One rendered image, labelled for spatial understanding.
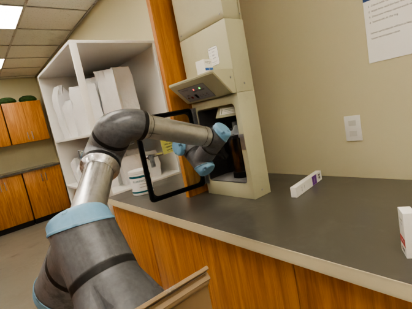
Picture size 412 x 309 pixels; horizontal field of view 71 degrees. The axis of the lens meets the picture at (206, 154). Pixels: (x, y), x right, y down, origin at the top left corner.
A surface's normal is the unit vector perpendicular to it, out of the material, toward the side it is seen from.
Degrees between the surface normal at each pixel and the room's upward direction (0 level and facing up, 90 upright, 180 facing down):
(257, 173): 90
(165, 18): 90
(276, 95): 90
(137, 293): 32
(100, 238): 48
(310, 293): 90
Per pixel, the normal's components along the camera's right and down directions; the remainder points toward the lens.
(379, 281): -0.75, 0.23
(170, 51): 0.63, -0.01
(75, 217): 0.07, -0.60
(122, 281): 0.20, -0.86
